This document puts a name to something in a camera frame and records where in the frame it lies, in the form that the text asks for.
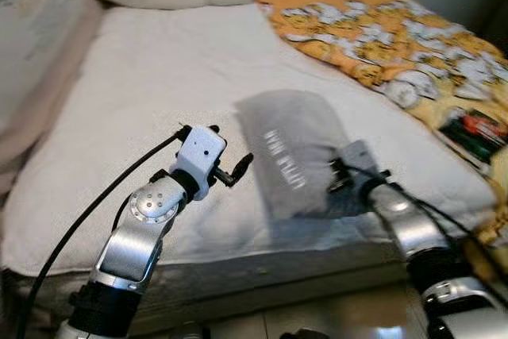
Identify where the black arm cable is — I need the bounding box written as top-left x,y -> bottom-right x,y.
16,126 -> 191,339
337,163 -> 508,276

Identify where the grey pillow with white lettering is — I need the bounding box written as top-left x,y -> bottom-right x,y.
236,91 -> 374,221

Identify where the beige padded bed frame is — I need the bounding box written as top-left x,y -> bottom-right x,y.
0,2 -> 106,193

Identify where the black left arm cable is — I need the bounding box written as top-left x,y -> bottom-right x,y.
16,126 -> 191,339

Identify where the white quilted mattress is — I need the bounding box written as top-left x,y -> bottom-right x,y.
0,2 -> 497,276

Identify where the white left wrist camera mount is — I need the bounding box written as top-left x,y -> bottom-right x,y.
171,126 -> 228,201

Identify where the grey bed base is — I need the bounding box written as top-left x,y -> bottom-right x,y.
0,224 -> 445,333

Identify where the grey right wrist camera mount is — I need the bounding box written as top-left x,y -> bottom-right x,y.
340,141 -> 383,191

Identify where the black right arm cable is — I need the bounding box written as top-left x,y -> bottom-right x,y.
337,163 -> 508,276

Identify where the orange egg cartoon blanket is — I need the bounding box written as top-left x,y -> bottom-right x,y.
256,0 -> 508,245

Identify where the dark green red book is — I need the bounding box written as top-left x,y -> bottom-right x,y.
439,107 -> 508,167

